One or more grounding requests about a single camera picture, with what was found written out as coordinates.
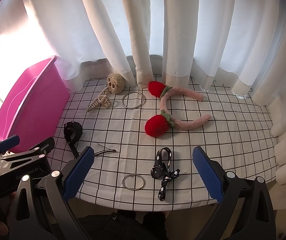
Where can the black dotted bow clip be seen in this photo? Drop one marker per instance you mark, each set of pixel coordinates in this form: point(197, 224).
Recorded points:
point(161, 170)

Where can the silver bangle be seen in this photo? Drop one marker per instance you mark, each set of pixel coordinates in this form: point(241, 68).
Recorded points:
point(133, 182)
point(133, 100)

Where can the white grid tablecloth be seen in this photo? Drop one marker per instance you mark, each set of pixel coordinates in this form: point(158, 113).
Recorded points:
point(238, 136)

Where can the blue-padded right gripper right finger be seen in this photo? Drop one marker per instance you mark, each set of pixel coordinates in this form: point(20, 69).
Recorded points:
point(256, 219)

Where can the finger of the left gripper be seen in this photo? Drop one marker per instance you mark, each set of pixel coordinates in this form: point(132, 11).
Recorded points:
point(9, 143)
point(44, 147)

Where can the pearl hair claw clip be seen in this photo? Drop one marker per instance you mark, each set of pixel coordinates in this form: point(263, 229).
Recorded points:
point(102, 100)

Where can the pink plastic bin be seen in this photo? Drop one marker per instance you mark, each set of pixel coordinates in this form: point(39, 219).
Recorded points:
point(34, 105)

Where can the black thin hair pin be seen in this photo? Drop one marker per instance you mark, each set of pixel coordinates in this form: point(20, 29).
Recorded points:
point(104, 150)

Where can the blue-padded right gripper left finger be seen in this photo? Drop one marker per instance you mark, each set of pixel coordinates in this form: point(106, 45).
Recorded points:
point(41, 210)

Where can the pink strawberry plush headband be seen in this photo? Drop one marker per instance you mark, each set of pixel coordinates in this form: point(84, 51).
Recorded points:
point(159, 124)

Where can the white curtain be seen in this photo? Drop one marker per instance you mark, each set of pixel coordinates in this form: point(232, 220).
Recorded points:
point(240, 43)

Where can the beige plush sloth head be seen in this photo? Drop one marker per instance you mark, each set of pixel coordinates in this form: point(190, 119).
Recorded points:
point(115, 83)

